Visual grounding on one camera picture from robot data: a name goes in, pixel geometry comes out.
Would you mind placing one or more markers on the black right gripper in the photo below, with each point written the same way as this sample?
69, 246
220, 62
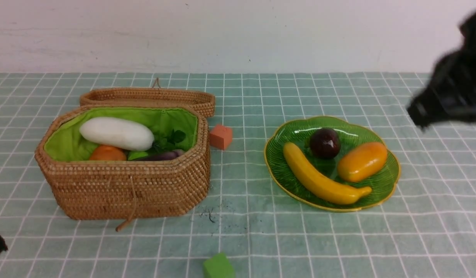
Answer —
450, 94

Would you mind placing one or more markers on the orange mango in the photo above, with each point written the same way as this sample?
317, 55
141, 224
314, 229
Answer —
362, 162

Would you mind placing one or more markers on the brown potato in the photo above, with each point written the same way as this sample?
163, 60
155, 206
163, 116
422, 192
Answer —
108, 153

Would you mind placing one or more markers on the dark purple mangosteen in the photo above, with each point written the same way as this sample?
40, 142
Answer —
324, 143

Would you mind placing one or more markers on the yellow banana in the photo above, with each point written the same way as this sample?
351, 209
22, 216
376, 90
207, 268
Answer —
314, 181

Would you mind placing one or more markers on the green bitter gourd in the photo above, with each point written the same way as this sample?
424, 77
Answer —
135, 156

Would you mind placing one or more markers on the white radish with leaves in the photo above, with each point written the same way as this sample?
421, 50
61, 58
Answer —
125, 134

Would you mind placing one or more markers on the purple eggplant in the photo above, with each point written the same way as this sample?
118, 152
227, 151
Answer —
170, 155

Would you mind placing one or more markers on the green leaf-shaped glass plate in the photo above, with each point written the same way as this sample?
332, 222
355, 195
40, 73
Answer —
298, 131

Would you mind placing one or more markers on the woven wicker basket green lining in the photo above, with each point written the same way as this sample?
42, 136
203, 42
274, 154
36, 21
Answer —
98, 190

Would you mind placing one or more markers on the green foam cube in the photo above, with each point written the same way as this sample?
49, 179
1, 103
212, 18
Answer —
218, 266

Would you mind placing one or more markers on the orange foam cube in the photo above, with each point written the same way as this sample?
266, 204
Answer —
221, 137

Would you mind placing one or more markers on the woven wicker basket lid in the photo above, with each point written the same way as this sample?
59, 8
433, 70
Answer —
201, 102

